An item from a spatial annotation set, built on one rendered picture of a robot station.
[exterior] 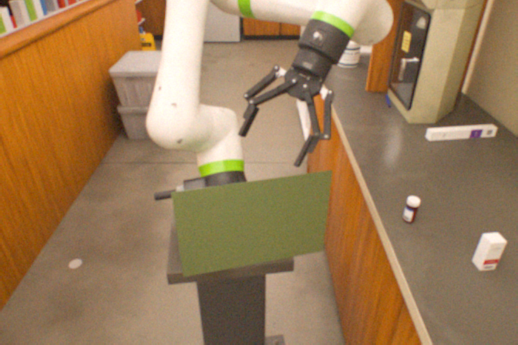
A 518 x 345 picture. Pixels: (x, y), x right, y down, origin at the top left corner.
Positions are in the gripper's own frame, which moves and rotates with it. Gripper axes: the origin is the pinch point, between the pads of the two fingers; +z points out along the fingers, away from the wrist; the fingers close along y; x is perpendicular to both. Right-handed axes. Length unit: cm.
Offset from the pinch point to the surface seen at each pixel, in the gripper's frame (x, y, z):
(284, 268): 20.4, 12.2, 27.8
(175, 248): 13.5, -14.6, 37.0
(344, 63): 153, -28, -52
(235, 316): 33, 5, 53
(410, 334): 29, 46, 27
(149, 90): 194, -175, 24
